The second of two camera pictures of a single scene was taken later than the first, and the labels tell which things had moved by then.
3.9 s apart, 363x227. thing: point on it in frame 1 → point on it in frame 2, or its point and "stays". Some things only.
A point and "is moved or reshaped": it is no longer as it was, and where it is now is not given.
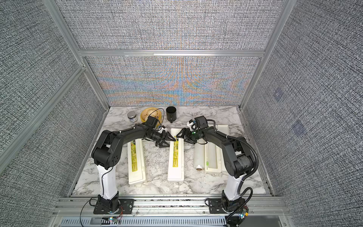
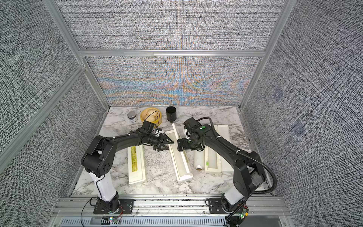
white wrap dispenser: x=214 y=157 stays
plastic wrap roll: x=199 y=154 stays
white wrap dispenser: x=176 y=168 is moved or reshaped
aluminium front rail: x=260 y=207 stays
